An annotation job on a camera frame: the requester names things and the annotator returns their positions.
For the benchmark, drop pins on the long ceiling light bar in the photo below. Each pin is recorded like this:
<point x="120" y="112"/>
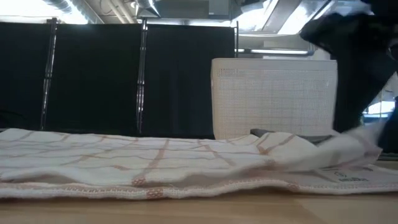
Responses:
<point x="280" y="52"/>

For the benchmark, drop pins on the black folding screen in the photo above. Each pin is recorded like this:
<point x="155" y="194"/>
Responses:
<point x="93" y="77"/>

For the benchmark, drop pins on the grey ceiling air unit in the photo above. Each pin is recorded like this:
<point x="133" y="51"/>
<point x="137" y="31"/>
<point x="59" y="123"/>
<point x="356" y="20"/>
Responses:
<point x="192" y="7"/>

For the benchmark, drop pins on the corrugated silver air duct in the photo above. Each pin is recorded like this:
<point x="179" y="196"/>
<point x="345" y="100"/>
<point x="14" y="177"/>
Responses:
<point x="62" y="4"/>

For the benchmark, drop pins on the white perforated laundry basket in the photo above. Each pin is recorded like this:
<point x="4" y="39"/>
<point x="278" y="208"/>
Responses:
<point x="273" y="93"/>

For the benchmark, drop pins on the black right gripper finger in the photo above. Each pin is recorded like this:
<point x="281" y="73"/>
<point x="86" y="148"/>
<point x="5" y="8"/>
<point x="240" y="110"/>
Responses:
<point x="351" y="93"/>

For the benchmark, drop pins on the grey terry towel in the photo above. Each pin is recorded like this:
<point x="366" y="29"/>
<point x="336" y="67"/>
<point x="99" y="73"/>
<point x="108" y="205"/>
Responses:
<point x="314" y="139"/>

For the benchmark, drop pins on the shiny metal ceiling duct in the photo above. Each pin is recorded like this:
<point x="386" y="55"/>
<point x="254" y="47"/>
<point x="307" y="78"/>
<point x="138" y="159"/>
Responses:
<point x="317" y="12"/>

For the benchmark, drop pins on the white towel with red checks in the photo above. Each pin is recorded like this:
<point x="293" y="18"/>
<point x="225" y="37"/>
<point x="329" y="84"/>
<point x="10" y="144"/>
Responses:
<point x="124" y="155"/>

